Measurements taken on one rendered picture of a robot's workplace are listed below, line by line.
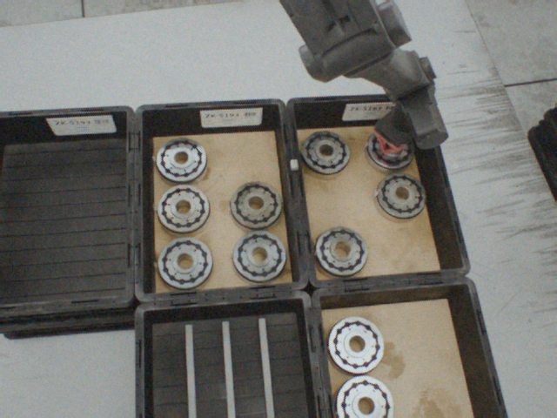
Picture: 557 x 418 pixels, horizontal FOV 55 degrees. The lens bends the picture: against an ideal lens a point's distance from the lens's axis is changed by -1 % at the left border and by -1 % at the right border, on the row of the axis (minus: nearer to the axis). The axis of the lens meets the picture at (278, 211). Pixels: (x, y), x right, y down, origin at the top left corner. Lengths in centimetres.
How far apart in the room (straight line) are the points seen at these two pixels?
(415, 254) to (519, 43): 177
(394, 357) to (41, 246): 71
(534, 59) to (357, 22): 221
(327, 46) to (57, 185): 75
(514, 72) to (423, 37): 108
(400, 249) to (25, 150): 80
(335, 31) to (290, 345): 64
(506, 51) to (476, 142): 128
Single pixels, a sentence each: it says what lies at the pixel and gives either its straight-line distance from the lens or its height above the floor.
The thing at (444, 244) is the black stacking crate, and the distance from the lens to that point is 111.
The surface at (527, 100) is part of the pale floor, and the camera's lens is 259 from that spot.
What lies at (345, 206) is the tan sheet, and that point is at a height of 83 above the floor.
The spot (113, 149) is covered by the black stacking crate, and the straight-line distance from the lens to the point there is 120.
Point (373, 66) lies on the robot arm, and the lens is 64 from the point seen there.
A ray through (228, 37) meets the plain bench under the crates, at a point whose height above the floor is 70.
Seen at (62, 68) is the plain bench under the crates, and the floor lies 70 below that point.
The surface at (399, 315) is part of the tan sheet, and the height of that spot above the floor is 83.
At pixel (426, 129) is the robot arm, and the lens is 97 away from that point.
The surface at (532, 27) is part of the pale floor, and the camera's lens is 287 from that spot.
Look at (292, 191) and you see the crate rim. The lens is 104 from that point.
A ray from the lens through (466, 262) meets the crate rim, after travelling 105.
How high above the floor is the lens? 185
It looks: 66 degrees down
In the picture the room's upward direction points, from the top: 10 degrees clockwise
